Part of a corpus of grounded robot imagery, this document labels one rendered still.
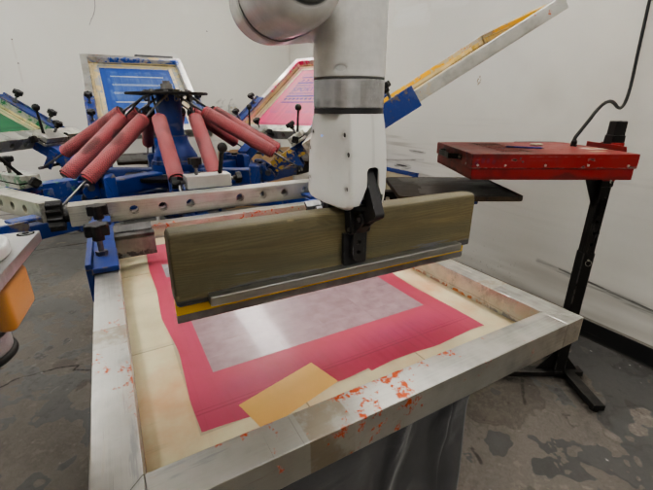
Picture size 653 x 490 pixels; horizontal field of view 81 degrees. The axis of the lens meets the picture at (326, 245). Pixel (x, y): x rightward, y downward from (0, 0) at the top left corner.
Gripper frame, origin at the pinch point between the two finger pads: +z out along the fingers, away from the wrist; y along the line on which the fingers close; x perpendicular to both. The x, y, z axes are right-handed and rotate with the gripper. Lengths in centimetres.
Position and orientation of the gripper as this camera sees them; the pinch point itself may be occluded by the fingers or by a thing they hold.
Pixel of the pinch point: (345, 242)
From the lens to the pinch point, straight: 46.4
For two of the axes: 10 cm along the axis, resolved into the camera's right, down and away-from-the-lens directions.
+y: 4.9, 3.0, -8.2
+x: 8.7, -1.6, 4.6
